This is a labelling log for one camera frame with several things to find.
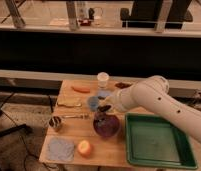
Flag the orange fruit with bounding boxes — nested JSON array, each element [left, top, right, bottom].
[[77, 140, 92, 157]]

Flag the brown dried food pile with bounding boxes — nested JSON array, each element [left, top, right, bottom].
[[115, 82, 132, 89]]

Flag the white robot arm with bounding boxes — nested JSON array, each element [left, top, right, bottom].
[[106, 76, 201, 143]]

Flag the purple bowl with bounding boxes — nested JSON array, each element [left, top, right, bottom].
[[93, 112, 120, 138]]

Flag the orange carrot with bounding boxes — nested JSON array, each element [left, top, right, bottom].
[[71, 86, 90, 93]]

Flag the blue grey cloth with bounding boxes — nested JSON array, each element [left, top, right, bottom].
[[46, 138, 75, 162]]

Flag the black dish brush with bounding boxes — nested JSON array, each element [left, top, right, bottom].
[[94, 105, 111, 120]]

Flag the green plastic tray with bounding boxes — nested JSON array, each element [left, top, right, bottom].
[[125, 113, 198, 170]]

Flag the small dark tin can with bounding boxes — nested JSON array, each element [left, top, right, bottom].
[[49, 116, 62, 132]]

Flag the blue sponge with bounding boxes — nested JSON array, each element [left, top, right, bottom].
[[97, 90, 111, 99]]

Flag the white plastic cup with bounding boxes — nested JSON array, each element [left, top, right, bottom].
[[97, 72, 109, 89]]

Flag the yellow banana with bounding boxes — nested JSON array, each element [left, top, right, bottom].
[[57, 98, 82, 108]]

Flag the metal spoon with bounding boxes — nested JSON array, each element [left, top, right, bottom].
[[61, 114, 89, 119]]

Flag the blue cup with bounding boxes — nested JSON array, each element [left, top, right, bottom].
[[87, 96, 99, 111]]

